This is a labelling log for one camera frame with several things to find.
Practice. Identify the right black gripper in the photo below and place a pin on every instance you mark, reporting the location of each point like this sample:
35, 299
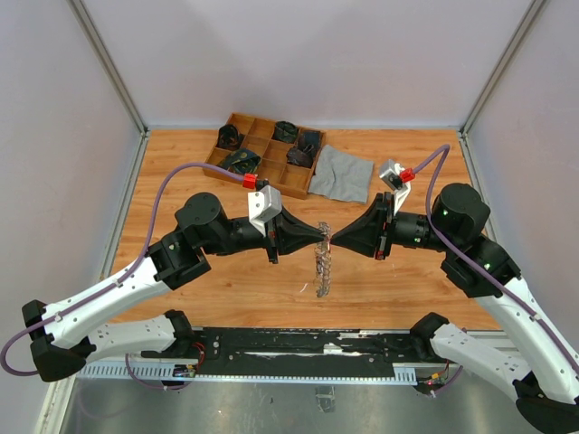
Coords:
366, 234

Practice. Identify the rolled green tie back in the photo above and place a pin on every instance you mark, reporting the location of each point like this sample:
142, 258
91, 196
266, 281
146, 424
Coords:
285, 131

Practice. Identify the rolled dark tie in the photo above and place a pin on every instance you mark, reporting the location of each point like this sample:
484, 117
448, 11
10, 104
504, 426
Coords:
309, 142
229, 137

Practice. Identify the grey folded cloth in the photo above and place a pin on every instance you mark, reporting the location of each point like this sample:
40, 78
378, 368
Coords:
342, 177

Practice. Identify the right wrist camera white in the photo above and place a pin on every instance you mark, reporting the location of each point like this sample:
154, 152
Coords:
398, 179

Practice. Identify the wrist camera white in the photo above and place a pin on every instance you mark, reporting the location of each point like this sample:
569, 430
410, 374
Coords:
263, 206
398, 179

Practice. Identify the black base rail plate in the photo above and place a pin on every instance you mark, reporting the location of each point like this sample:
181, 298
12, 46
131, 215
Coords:
259, 353

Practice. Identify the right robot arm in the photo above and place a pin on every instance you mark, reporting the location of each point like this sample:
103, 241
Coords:
542, 379

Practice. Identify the wooden divided tray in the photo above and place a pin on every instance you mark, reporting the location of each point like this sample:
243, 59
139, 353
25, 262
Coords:
290, 180

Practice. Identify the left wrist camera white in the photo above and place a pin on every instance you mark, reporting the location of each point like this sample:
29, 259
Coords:
263, 206

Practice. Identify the blue patterned tie front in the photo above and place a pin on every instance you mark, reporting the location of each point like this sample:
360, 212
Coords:
241, 161

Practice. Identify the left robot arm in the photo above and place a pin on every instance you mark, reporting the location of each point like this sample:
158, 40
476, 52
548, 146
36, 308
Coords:
67, 335

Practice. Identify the rolled dark tie back left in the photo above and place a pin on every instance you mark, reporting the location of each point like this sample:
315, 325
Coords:
229, 137

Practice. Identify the rolled purple tie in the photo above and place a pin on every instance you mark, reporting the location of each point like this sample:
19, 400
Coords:
297, 157

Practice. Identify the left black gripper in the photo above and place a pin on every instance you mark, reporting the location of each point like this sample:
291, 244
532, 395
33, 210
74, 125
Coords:
288, 235

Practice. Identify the rolled dark tie right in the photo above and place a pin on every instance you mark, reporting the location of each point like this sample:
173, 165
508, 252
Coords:
309, 142

